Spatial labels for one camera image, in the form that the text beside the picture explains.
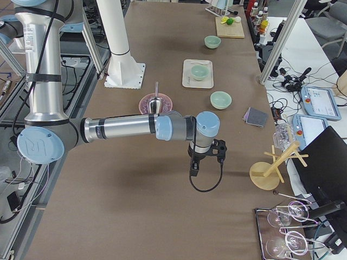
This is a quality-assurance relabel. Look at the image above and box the clear glass cup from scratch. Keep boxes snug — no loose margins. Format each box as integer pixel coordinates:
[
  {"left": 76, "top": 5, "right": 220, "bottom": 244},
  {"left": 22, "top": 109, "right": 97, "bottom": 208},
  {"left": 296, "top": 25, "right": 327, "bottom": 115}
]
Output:
[{"left": 273, "top": 123, "right": 296, "bottom": 150}]

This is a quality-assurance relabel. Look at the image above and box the grey purple folded cloth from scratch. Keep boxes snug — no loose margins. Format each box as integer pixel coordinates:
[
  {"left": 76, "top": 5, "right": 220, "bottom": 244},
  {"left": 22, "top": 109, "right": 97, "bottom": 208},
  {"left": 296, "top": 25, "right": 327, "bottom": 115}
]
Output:
[{"left": 243, "top": 107, "right": 268, "bottom": 128}]

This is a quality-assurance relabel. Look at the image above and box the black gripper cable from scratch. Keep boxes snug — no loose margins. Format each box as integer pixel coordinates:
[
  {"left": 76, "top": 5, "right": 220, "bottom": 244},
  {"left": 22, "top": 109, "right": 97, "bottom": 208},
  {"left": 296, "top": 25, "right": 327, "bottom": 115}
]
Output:
[{"left": 189, "top": 159, "right": 224, "bottom": 192}]

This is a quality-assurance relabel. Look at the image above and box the beige rabbit serving tray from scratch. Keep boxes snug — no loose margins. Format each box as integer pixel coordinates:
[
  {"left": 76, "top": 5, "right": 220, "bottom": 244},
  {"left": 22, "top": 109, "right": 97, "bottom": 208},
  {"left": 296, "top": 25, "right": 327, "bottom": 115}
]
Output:
[{"left": 182, "top": 59, "right": 214, "bottom": 89}]

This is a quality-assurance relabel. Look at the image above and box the wire wine glass rack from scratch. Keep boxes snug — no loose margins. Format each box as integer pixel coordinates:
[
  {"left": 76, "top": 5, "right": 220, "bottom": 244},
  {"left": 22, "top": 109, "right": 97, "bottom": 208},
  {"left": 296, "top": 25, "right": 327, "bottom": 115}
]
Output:
[{"left": 254, "top": 198, "right": 324, "bottom": 259}]

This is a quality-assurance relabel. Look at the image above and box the green bowl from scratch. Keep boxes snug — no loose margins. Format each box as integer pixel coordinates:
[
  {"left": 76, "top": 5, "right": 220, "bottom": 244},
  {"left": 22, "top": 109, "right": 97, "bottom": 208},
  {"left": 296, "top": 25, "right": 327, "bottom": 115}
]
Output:
[
  {"left": 190, "top": 65, "right": 209, "bottom": 81},
  {"left": 204, "top": 35, "right": 221, "bottom": 49},
  {"left": 210, "top": 91, "right": 232, "bottom": 110}
]

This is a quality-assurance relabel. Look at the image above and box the teach pendant tablet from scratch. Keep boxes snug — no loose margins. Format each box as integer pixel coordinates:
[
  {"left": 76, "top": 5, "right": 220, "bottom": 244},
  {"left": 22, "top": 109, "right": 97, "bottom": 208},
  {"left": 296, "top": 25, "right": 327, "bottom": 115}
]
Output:
[
  {"left": 292, "top": 114, "right": 329, "bottom": 150},
  {"left": 301, "top": 86, "right": 342, "bottom": 121}
]

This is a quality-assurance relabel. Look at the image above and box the blue plastic cup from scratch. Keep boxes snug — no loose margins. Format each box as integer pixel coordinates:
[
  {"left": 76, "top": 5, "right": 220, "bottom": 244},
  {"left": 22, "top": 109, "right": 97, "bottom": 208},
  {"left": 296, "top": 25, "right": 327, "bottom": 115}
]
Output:
[{"left": 215, "top": 0, "right": 228, "bottom": 9}]

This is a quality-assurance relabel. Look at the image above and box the pink bowl with ice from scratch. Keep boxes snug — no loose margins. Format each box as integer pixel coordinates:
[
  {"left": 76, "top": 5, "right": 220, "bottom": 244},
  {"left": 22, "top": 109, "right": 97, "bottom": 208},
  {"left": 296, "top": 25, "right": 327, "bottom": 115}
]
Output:
[{"left": 138, "top": 93, "right": 173, "bottom": 114}]

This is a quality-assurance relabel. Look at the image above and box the bamboo cutting board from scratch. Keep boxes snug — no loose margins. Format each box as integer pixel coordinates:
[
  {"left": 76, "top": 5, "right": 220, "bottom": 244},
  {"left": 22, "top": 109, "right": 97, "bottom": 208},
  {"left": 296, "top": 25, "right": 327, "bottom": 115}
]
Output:
[{"left": 215, "top": 17, "right": 245, "bottom": 39}]

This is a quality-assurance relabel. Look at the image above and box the green lime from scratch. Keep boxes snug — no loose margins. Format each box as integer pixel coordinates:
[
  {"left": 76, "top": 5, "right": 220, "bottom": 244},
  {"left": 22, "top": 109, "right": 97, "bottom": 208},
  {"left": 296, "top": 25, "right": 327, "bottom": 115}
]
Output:
[{"left": 226, "top": 18, "right": 234, "bottom": 25}]

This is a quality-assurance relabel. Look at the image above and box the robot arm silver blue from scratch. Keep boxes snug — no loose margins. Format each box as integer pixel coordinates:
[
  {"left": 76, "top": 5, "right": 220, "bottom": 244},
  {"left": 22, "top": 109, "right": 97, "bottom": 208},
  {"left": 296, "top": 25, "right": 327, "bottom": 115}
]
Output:
[{"left": 14, "top": 1, "right": 227, "bottom": 176}]

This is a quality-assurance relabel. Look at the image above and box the wooden mug tree stand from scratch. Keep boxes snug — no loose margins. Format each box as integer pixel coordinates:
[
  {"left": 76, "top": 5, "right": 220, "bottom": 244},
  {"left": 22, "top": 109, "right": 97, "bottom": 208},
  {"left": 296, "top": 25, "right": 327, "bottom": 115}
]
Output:
[{"left": 249, "top": 141, "right": 309, "bottom": 191}]

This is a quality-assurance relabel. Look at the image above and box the lemon slice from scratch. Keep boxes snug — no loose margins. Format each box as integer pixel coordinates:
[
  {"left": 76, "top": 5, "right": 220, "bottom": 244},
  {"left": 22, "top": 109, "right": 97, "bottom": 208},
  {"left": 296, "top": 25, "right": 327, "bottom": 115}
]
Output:
[{"left": 221, "top": 16, "right": 229, "bottom": 24}]

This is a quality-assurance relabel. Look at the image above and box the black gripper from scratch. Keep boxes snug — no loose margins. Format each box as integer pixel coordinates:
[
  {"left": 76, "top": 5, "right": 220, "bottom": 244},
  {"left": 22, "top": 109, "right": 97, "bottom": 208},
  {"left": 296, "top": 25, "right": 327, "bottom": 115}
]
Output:
[{"left": 188, "top": 139, "right": 227, "bottom": 176}]

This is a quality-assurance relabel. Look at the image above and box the green bowl on tray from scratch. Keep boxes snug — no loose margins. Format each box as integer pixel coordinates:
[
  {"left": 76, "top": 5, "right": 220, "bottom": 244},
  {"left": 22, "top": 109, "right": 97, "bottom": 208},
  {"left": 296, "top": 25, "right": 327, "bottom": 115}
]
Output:
[{"left": 190, "top": 65, "right": 209, "bottom": 81}]

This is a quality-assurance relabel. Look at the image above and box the aluminium frame post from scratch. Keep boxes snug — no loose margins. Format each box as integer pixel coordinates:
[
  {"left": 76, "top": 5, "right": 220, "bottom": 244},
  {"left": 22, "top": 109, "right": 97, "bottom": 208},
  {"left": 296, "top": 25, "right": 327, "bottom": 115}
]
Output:
[{"left": 259, "top": 0, "right": 307, "bottom": 85}]

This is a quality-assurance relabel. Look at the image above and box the white camera pole base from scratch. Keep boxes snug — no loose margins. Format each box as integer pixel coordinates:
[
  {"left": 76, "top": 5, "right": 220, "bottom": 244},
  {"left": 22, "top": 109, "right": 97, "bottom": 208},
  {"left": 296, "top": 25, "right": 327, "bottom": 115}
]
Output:
[{"left": 97, "top": 0, "right": 145, "bottom": 89}]

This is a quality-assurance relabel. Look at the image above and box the black monitor back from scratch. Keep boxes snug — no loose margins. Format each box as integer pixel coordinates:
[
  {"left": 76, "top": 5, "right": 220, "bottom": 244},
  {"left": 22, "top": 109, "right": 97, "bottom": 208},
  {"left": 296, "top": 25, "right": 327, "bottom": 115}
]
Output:
[{"left": 293, "top": 126, "right": 346, "bottom": 240}]

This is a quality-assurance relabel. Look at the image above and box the metal ice scoop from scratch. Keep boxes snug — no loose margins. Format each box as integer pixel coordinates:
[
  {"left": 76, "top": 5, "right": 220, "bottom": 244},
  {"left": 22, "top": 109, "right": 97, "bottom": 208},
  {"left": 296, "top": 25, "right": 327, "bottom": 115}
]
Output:
[{"left": 147, "top": 81, "right": 162, "bottom": 114}]

